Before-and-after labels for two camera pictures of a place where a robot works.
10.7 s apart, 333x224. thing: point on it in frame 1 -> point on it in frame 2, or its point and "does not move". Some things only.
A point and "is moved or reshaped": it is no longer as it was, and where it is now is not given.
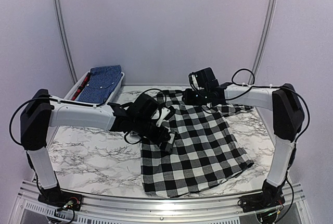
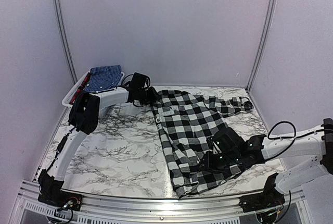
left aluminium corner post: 58,4 does not move
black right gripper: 188,100 -> 209,166
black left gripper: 158,138 -> 152,96
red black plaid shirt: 85,82 does not move
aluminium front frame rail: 31,208 does not move
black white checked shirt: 203,150 is moved or reshaped
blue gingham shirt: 102,81 does not move
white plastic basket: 70,93 does not move
